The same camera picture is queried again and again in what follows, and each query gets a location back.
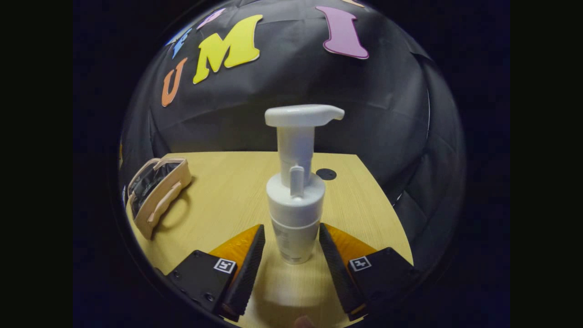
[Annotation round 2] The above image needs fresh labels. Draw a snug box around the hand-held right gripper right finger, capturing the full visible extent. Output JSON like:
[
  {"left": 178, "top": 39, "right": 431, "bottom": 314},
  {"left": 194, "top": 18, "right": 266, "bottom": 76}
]
[{"left": 318, "top": 223, "right": 419, "bottom": 321}]

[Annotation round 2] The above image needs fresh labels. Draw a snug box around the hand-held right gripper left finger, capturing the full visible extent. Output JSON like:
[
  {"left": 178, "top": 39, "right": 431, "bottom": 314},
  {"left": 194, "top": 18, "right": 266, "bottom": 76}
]
[{"left": 166, "top": 224, "right": 266, "bottom": 322}]

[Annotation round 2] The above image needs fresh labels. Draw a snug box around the white pump bottle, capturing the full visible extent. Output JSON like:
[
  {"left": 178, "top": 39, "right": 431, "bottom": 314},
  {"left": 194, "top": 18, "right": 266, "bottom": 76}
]
[{"left": 265, "top": 104, "right": 345, "bottom": 265}]

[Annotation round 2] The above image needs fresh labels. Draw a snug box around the beige suitcase with black lining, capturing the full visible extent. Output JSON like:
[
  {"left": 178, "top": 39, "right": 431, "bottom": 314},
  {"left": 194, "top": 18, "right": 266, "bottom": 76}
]
[{"left": 127, "top": 157, "right": 192, "bottom": 241}]

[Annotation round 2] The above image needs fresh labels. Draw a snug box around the black backdrop cloth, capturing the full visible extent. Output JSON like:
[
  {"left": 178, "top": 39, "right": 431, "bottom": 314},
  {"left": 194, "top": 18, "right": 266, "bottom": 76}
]
[{"left": 119, "top": 0, "right": 465, "bottom": 274}]

